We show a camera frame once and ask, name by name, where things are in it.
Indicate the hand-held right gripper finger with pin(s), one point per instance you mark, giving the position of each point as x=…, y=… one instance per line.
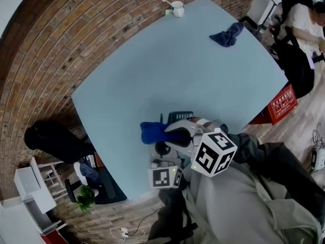
x=185, y=124
x=185, y=151

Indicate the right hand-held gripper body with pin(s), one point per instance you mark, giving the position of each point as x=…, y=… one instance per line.
x=215, y=154

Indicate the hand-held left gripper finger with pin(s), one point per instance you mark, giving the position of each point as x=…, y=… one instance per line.
x=152, y=151

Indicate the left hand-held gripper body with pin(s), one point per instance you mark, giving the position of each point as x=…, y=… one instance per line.
x=162, y=178

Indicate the black calculator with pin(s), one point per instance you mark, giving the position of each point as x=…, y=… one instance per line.
x=180, y=116

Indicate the bright blue cloth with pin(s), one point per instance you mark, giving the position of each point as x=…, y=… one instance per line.
x=152, y=133

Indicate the person's right forearm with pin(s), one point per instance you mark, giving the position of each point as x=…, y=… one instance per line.
x=279, y=166

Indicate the person's left forearm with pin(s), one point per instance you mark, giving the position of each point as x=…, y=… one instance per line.
x=170, y=212

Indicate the dark navy cloth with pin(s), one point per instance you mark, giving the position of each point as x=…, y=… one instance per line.
x=228, y=35

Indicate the person's right hand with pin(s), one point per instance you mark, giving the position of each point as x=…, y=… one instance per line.
x=195, y=120

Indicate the black desk leg base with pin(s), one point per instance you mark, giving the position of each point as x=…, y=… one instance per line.
x=109, y=187

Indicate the brown wooden panel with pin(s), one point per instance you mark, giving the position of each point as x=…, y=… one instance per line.
x=98, y=160

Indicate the person's light grey shirt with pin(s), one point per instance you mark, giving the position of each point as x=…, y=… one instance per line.
x=228, y=207

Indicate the white power strip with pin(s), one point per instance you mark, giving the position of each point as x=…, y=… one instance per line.
x=124, y=231

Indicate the blue grey bag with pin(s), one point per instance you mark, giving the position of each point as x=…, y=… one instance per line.
x=89, y=170

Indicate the white chair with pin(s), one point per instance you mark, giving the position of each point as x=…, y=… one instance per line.
x=77, y=171

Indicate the green potted plant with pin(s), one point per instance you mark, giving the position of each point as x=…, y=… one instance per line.
x=86, y=198

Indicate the red box with white print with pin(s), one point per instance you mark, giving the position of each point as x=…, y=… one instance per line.
x=281, y=108

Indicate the black padded bar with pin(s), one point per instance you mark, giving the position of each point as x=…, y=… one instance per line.
x=69, y=190

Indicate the black draped chair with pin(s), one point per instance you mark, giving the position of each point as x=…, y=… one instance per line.
x=56, y=141

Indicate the white wooden rack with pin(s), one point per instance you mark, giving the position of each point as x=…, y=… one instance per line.
x=49, y=164

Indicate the white extension socket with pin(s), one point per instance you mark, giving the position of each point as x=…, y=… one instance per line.
x=320, y=159

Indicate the pale green note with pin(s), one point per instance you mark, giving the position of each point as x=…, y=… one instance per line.
x=168, y=12

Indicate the white enamel mug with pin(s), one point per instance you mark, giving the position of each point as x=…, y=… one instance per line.
x=178, y=10

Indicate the black backpack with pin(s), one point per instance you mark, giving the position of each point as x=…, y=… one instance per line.
x=297, y=70

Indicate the red cabinet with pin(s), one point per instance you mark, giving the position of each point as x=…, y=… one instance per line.
x=53, y=238

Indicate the white spoon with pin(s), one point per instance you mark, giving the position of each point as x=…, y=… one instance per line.
x=165, y=1

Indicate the white cabinet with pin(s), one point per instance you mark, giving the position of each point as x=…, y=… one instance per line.
x=26, y=182

